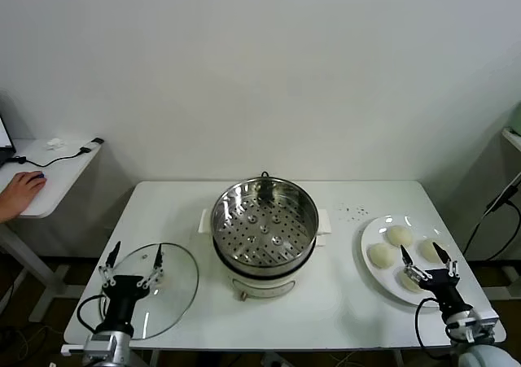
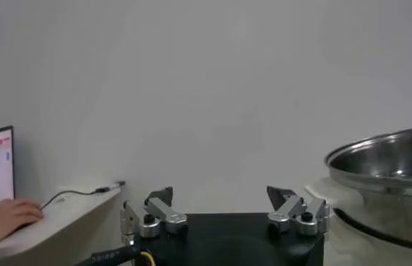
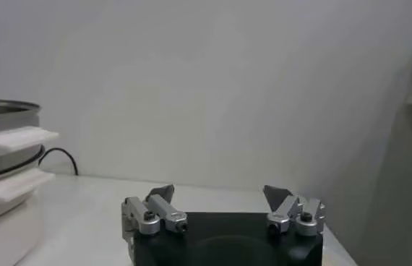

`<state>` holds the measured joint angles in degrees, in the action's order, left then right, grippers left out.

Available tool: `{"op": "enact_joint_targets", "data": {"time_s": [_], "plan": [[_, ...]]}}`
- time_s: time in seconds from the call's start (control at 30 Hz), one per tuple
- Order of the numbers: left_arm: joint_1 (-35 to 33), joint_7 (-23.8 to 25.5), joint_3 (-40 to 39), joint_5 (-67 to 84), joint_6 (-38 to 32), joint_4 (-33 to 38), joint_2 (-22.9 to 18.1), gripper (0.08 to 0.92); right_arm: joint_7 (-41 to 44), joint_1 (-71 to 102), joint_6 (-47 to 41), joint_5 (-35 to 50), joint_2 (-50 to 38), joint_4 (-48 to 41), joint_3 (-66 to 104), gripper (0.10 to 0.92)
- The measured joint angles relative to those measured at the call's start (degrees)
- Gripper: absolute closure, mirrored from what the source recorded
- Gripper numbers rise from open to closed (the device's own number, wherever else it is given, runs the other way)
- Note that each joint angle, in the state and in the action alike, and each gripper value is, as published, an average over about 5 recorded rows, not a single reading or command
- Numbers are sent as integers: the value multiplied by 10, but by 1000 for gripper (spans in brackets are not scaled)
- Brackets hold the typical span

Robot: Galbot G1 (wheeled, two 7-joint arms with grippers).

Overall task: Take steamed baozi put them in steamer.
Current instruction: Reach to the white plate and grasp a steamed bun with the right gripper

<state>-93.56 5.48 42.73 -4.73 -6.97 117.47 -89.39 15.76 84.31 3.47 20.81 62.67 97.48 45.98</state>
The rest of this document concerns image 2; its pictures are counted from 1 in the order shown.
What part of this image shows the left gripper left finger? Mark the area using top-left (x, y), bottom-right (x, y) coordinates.
top-left (120, 186), bottom-right (189, 246)

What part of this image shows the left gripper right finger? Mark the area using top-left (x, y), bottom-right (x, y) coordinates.
top-left (265, 185), bottom-right (332, 242)

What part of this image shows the steel steamer basket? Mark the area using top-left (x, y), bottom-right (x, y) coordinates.
top-left (323, 124), bottom-right (412, 250)

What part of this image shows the person's right hand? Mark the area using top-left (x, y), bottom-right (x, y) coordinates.
top-left (0, 197), bottom-right (45, 254)

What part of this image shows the white side desk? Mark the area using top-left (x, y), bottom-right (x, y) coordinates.
top-left (0, 184), bottom-right (124, 266)

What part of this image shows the black cable with adapter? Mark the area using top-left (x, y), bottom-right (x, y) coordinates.
top-left (39, 180), bottom-right (126, 211)

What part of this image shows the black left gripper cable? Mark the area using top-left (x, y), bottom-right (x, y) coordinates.
top-left (74, 244), bottom-right (156, 266)

